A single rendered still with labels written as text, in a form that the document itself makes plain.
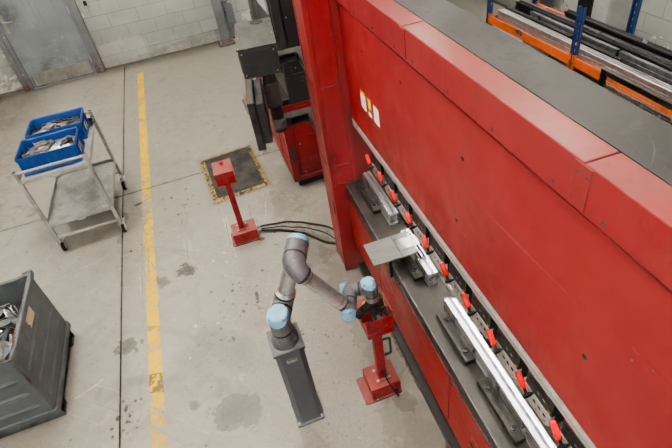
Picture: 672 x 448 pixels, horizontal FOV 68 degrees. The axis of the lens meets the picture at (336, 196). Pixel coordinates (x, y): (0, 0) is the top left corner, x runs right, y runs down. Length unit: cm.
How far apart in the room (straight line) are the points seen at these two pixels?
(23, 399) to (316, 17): 299
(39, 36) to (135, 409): 671
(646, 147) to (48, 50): 881
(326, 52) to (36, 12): 669
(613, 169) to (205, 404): 304
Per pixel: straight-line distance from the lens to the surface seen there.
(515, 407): 237
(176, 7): 910
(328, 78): 314
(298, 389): 311
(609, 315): 147
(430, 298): 278
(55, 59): 941
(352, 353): 366
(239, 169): 556
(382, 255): 283
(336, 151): 340
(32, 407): 399
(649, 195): 124
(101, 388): 413
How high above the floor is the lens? 303
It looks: 38 degrees down
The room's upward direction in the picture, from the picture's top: 9 degrees counter-clockwise
